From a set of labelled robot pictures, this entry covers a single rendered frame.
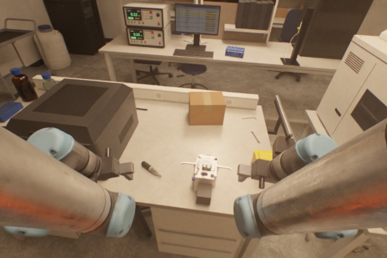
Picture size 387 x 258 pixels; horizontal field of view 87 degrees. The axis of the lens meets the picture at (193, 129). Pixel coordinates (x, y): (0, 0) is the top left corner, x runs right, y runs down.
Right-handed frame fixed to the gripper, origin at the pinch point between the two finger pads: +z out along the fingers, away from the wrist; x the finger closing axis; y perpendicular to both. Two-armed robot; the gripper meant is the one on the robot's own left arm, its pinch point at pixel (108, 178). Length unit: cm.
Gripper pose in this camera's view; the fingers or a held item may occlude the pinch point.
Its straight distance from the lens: 73.8
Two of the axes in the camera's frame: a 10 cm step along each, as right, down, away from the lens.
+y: -1.7, -8.9, 4.3
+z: 0.3, 4.3, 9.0
